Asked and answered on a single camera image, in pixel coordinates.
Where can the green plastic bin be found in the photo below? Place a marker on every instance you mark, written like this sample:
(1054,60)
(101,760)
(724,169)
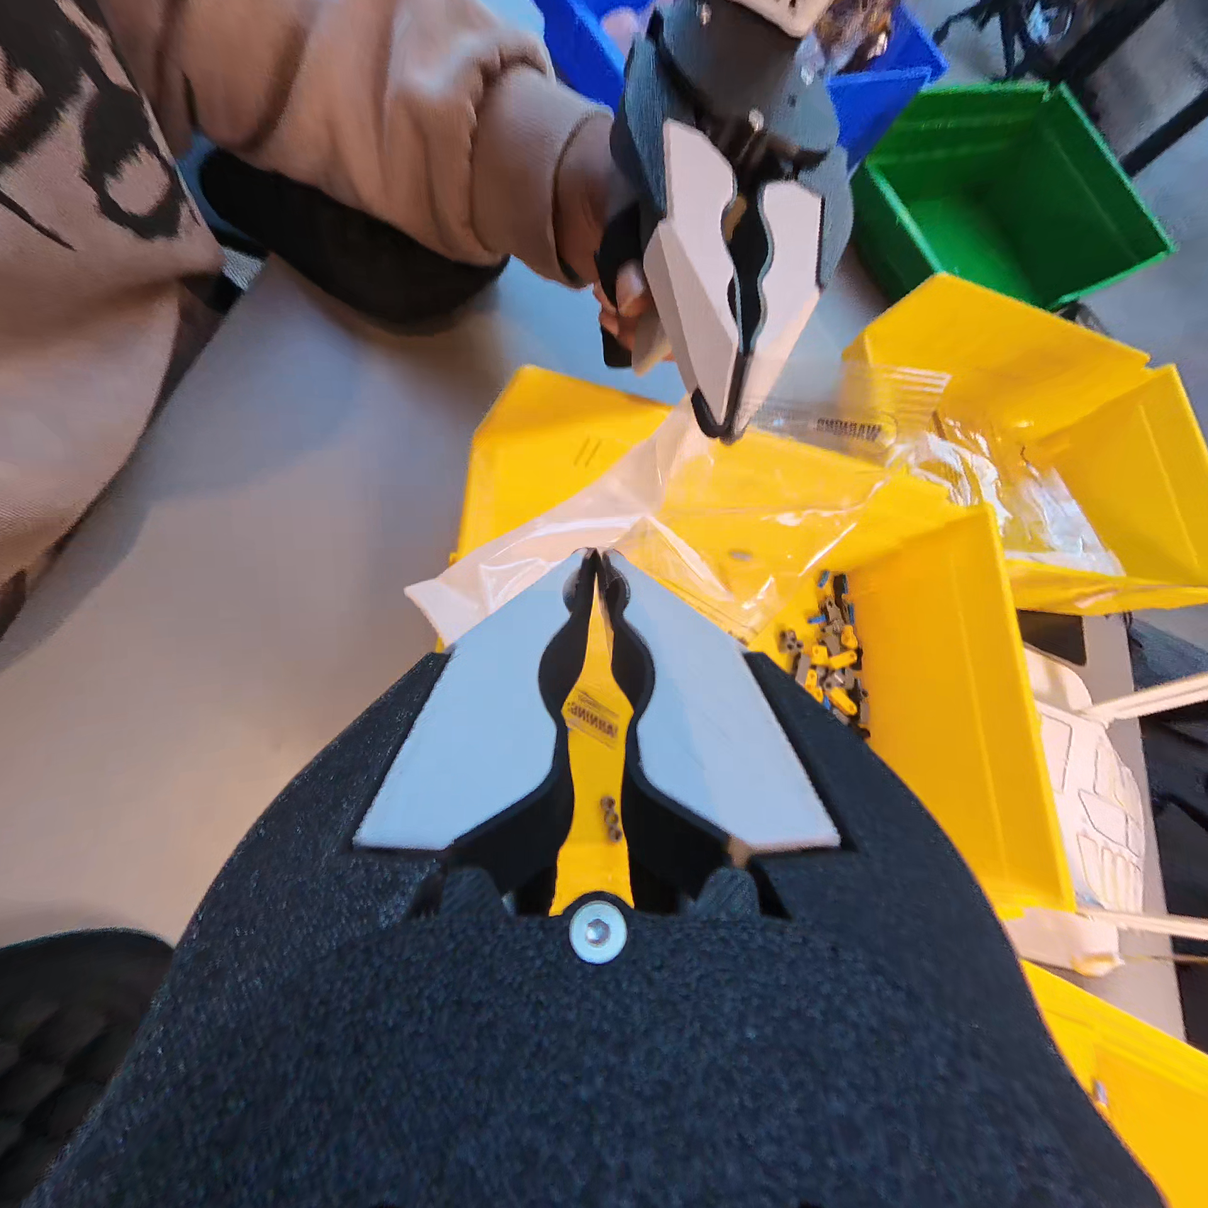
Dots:
(945,237)

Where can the yellow plastic bin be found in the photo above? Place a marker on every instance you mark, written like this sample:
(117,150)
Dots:
(1152,1114)
(945,756)
(991,331)

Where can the blue plastic bin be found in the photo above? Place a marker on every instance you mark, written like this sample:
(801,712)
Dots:
(878,94)

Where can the clear bag of grey parts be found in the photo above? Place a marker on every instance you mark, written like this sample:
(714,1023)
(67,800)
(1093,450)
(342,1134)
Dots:
(855,33)

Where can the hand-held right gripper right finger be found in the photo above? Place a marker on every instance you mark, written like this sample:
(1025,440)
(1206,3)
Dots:
(736,756)

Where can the grey desk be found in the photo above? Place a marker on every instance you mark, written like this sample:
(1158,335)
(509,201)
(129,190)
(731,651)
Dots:
(283,566)

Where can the person's left hand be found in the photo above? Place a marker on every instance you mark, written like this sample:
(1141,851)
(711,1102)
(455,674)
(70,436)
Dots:
(586,207)

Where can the person's left forearm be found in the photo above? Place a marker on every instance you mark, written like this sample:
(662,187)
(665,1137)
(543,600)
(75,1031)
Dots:
(396,122)

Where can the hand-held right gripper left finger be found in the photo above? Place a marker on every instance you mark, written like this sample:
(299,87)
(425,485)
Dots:
(463,756)

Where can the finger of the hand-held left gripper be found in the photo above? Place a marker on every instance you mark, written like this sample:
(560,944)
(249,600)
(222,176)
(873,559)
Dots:
(793,255)
(690,264)

